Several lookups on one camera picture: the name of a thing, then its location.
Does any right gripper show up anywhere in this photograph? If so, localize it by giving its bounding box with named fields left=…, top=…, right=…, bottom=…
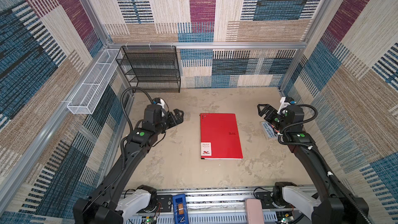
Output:
left=257, top=104, right=289, bottom=132

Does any red folder black inside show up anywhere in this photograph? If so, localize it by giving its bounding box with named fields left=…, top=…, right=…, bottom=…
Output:
left=200, top=113, right=243, bottom=160

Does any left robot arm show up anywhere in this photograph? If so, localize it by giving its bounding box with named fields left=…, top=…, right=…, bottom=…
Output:
left=73, top=98, right=184, bottom=224

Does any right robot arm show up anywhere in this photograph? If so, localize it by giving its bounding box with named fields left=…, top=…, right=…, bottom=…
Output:
left=257, top=97, right=371, bottom=224

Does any colourful comic book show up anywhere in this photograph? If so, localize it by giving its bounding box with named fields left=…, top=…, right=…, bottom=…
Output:
left=261, top=121, right=277, bottom=139

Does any pink phone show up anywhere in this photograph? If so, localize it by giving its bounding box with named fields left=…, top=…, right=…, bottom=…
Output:
left=245, top=199, right=264, bottom=224

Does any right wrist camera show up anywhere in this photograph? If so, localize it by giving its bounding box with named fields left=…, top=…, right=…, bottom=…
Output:
left=278, top=96, right=296, bottom=114

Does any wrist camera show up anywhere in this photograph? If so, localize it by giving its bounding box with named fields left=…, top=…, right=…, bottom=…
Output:
left=278, top=96, right=296, bottom=114
left=152, top=97, right=168, bottom=108

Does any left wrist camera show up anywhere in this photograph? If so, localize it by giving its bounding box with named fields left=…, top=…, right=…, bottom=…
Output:
left=152, top=97, right=168, bottom=108

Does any black wire mesh shelf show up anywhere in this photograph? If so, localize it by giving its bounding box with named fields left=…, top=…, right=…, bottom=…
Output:
left=116, top=46, right=181, bottom=93

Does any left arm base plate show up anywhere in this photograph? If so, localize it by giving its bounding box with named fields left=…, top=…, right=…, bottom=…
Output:
left=147, top=195, right=173, bottom=213

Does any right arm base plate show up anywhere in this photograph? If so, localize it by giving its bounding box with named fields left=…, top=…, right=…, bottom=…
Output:
left=254, top=191, right=292, bottom=209

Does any white wire mesh tray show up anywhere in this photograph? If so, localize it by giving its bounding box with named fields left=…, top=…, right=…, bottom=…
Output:
left=67, top=49, right=119, bottom=115

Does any blue box on rail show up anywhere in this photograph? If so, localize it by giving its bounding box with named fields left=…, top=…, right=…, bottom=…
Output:
left=172, top=194, right=189, bottom=224

